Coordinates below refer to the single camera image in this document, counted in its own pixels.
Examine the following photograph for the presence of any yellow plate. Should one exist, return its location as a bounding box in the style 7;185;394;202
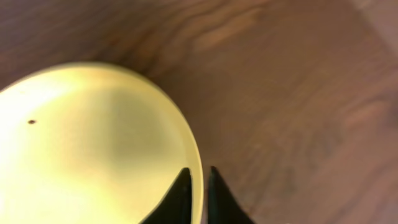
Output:
1;63;204;223

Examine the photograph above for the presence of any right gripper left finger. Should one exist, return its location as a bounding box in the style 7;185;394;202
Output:
141;167;192;224

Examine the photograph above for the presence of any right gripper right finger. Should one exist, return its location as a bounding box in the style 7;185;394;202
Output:
207;166;254;224

